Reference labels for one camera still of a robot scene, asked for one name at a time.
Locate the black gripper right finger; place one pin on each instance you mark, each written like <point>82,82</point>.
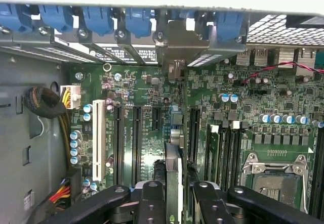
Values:
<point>210,203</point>

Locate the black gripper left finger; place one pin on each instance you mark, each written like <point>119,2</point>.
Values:
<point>149,203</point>

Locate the long black expansion slot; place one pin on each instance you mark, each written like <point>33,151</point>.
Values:
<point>137,143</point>
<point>119,143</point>
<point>195,133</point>

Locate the CPU socket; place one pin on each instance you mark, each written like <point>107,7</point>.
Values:
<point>276,183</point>

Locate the white expansion slot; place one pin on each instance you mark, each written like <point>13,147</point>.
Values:
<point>98,138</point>

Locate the short black expansion slot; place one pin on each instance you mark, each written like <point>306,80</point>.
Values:
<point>156,117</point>

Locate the green motherboard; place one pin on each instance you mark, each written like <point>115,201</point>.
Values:
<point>141,82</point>

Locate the white power connector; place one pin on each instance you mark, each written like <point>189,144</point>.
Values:
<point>73,96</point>

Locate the blue slot retainer clip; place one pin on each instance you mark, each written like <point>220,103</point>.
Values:
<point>12,16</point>
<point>229,25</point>
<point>98,20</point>
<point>138,21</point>
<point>57,18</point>

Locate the grey open PC case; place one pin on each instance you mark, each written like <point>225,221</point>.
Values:
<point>265,32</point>

